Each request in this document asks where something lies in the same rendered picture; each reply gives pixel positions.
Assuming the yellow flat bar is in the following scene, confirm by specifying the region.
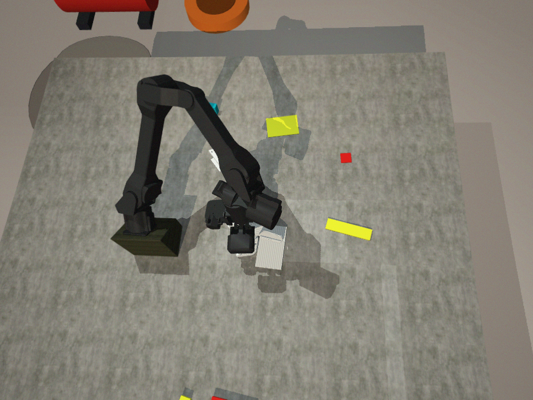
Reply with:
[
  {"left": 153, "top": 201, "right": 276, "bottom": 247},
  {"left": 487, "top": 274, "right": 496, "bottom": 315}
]
[{"left": 325, "top": 218, "right": 373, "bottom": 240}]

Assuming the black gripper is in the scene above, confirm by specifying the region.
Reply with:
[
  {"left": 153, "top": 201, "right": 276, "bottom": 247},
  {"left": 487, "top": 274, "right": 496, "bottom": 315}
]
[{"left": 226, "top": 210, "right": 255, "bottom": 254}]

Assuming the teal rectangular block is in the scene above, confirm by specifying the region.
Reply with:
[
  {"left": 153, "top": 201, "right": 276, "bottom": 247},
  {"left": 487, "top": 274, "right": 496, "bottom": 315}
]
[{"left": 210, "top": 103, "right": 219, "bottom": 115}]

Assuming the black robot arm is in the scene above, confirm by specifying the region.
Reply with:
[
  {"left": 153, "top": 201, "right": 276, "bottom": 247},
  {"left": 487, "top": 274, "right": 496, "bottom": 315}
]
[{"left": 115, "top": 74, "right": 282, "bottom": 236}]

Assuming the yellow flat rectangular plate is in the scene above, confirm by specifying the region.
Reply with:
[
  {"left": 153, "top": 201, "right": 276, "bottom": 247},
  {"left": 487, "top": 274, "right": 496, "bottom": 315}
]
[{"left": 266, "top": 115, "right": 299, "bottom": 138}]

